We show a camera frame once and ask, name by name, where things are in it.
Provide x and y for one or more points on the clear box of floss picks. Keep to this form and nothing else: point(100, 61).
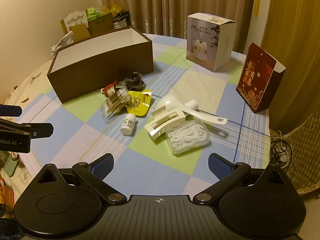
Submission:
point(187, 137)

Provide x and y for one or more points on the white humidifier carton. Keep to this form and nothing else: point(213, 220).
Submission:
point(202, 45)

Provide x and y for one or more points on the small cardboard box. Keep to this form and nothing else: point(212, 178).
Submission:
point(78, 30)

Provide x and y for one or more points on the cream printed cloth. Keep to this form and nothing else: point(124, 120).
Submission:
point(25, 85)

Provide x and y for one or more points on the yellow hanging ornament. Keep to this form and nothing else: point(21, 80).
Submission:
point(257, 5)

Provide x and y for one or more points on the beige shiny curtain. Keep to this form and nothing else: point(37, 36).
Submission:
point(170, 5)

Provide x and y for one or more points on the pale green object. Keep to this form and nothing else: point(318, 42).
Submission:
point(11, 166)

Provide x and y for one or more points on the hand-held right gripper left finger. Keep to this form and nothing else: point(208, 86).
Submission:
point(103, 165)

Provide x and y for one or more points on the red gift box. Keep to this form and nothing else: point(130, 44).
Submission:
point(255, 80)

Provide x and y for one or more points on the ochre curtain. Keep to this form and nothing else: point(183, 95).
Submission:
point(295, 42)

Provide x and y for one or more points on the yellow plastic bag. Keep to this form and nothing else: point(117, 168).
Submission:
point(113, 8)

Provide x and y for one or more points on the white plastic rice spoon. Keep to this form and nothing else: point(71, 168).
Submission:
point(167, 103)

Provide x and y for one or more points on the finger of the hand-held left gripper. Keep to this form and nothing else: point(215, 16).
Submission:
point(10, 110)
point(41, 130)

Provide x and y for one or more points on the yellow snack pouch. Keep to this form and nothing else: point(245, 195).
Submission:
point(138, 102)

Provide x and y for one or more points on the checked tablecloth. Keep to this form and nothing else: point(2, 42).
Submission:
point(82, 135)

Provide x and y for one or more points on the white plastic bag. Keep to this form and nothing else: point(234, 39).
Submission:
point(61, 42)

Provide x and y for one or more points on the red snack packet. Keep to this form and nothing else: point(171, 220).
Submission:
point(110, 90)

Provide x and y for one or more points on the green carton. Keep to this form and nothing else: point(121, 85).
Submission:
point(95, 11)

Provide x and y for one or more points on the small white pill bottle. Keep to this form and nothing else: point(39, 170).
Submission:
point(128, 124)

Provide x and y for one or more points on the white printed tube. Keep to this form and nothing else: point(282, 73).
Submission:
point(192, 103)

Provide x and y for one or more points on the white hair claw clip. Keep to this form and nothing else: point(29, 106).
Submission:
point(162, 123)

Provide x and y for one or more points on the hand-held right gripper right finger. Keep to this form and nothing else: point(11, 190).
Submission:
point(220, 166)

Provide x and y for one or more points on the grey hair scrunchie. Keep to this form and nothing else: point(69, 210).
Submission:
point(135, 80)

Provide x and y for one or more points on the clear bag of cotton swabs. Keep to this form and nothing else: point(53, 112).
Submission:
point(112, 108)

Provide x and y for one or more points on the brown cardboard box container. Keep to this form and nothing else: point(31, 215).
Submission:
point(87, 80)

